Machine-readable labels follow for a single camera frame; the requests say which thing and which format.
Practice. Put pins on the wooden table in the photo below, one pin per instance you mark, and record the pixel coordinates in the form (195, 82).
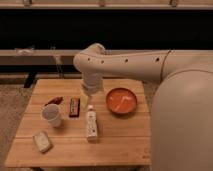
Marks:
(121, 140)

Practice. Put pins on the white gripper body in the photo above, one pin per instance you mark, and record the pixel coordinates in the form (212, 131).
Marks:
(92, 83)

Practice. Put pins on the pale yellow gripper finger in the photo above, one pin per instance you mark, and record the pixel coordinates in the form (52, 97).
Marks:
(85, 100)

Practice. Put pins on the white ceramic cup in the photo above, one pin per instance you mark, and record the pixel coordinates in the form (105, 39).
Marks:
(52, 115)

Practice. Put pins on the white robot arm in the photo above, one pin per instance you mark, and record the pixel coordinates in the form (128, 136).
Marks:
(182, 108)

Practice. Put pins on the orange bowl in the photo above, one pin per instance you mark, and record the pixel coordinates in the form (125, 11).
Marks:
(121, 101)

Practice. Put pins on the white rectangular sponge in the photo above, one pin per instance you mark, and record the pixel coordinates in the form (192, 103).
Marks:
(42, 141)

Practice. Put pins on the white plastic bottle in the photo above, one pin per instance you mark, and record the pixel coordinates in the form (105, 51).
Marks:
(91, 124)

